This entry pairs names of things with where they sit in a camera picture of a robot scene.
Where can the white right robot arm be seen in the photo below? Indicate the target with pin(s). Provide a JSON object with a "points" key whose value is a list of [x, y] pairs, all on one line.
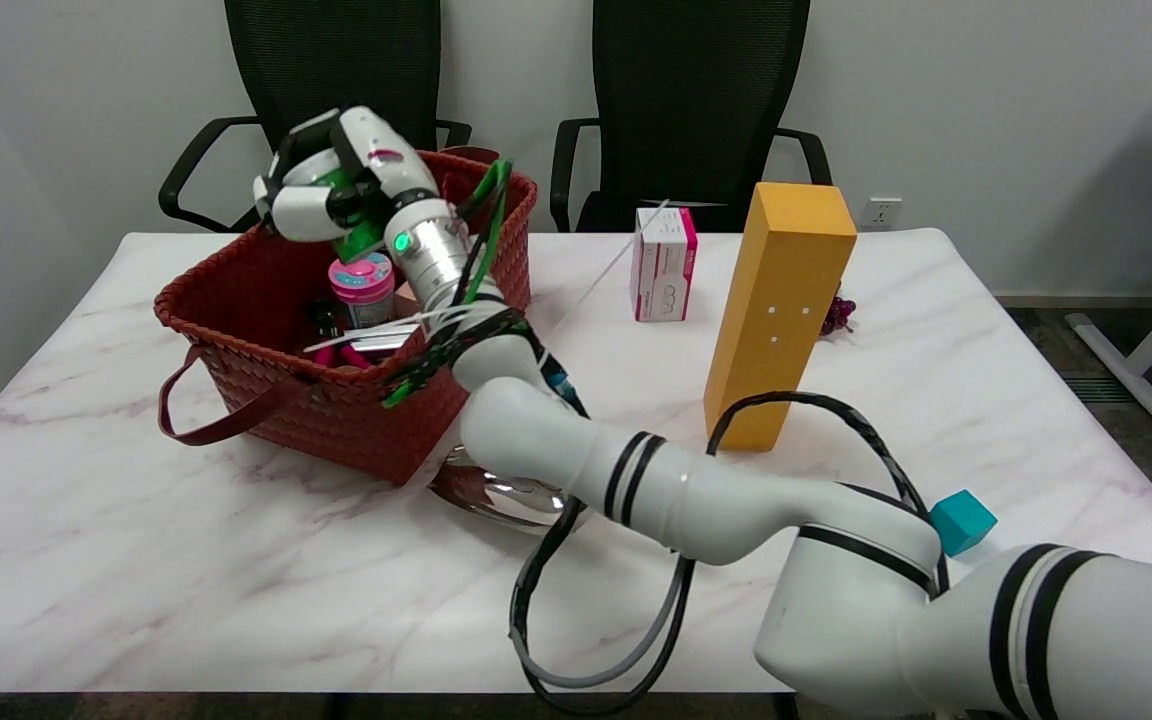
{"points": [[696, 490]]}

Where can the white wall socket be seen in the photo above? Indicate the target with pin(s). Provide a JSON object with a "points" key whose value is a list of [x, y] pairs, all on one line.
{"points": [[880, 212]]}

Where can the black mesh office chair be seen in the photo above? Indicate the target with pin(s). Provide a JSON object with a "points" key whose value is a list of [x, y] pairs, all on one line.
{"points": [[336, 60], [696, 90]]}

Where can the teal cube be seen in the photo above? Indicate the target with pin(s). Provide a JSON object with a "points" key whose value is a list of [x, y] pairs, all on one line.
{"points": [[964, 520]]}

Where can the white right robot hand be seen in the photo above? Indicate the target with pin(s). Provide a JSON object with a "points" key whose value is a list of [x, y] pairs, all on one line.
{"points": [[381, 150]]}

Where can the purple toy grapes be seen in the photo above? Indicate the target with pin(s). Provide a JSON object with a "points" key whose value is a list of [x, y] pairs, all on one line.
{"points": [[836, 315]]}

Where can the white and pink box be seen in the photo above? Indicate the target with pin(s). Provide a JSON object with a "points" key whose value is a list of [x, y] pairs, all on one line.
{"points": [[661, 265]]}

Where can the shiny metal scoop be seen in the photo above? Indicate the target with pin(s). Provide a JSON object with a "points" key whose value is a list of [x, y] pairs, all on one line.
{"points": [[506, 502]]}

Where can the pink lid jar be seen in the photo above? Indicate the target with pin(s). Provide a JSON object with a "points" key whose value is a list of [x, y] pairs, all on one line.
{"points": [[361, 290]]}

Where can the green gum jar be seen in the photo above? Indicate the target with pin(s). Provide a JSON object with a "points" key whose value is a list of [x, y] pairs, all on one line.
{"points": [[364, 240]]}

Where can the silver metal stapler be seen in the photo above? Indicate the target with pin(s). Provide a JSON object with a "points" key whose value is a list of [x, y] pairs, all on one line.
{"points": [[376, 342]]}

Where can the red woven basket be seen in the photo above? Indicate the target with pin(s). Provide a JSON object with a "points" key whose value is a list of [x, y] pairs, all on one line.
{"points": [[266, 290]]}

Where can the tall yellow block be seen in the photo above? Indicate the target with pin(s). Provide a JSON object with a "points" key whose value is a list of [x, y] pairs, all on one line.
{"points": [[776, 320]]}

